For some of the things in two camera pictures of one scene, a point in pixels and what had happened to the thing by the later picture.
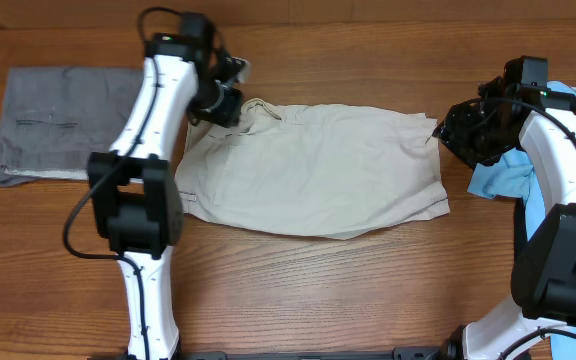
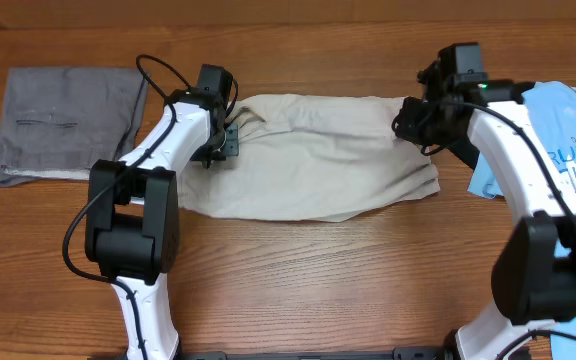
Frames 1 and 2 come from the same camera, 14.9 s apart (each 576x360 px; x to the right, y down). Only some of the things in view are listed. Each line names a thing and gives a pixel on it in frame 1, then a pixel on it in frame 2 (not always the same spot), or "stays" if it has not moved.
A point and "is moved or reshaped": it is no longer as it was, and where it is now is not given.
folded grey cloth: (55, 118) stays
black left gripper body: (216, 103) -> (221, 144)
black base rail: (399, 353) stays
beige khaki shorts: (321, 171) is moved or reshaped
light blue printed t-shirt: (507, 174) stays
